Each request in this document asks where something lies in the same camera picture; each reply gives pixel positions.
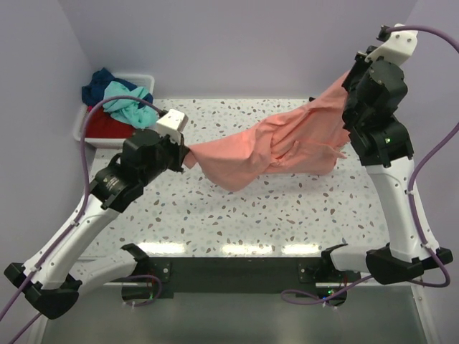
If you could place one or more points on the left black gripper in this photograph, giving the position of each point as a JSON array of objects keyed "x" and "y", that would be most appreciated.
[{"x": 181, "y": 151}]

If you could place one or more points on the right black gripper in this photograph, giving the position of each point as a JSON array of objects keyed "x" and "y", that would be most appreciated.
[{"x": 361, "y": 64}]

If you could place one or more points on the pink t shirt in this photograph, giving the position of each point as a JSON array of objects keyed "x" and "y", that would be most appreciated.
[{"x": 307, "y": 139}]

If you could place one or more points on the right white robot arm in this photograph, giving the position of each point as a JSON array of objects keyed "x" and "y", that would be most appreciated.
[{"x": 383, "y": 145}]

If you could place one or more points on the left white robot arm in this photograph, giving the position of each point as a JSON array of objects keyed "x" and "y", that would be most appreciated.
[{"x": 50, "y": 280}]

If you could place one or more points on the teal t shirt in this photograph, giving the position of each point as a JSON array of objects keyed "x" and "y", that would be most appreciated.
[{"x": 129, "y": 111}]

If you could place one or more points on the red t shirt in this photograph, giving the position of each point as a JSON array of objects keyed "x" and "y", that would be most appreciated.
[{"x": 101, "y": 125}]

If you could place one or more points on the white plastic laundry basket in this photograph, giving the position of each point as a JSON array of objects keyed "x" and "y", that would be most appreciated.
[{"x": 142, "y": 80}]

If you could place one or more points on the navy blue t shirt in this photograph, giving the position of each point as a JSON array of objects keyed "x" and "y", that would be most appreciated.
[{"x": 93, "y": 93}]

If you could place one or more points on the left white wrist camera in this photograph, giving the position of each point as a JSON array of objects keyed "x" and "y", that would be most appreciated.
[{"x": 172, "y": 123}]

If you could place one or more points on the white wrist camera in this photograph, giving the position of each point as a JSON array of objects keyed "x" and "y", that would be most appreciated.
[
  {"x": 172, "y": 123},
  {"x": 398, "y": 45}
]

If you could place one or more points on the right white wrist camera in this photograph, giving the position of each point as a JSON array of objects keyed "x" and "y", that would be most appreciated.
[{"x": 398, "y": 45}]

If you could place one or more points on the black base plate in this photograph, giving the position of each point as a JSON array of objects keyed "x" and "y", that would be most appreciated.
[{"x": 235, "y": 275}]

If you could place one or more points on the aluminium frame rail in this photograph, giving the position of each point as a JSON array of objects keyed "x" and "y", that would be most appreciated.
[{"x": 379, "y": 264}]

